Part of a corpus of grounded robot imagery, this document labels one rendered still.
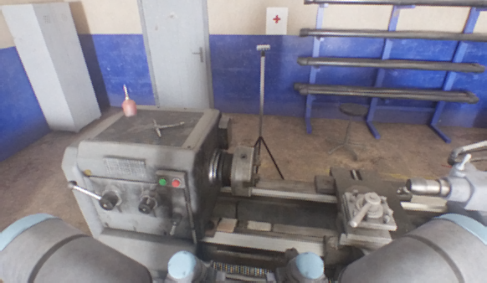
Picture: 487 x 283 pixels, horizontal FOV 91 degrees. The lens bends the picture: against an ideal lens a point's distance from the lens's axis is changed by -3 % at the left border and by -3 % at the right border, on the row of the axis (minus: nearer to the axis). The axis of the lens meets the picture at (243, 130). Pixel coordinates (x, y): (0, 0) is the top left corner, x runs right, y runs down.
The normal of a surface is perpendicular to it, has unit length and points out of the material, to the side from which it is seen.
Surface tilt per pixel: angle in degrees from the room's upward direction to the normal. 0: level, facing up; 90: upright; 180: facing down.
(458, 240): 5
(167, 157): 45
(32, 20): 90
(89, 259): 29
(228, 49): 90
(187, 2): 90
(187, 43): 90
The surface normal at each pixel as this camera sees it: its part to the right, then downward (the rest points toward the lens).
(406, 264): -0.48, -0.72
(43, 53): -0.15, 0.48
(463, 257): 0.16, -0.60
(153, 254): -0.08, -0.49
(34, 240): -0.02, -0.85
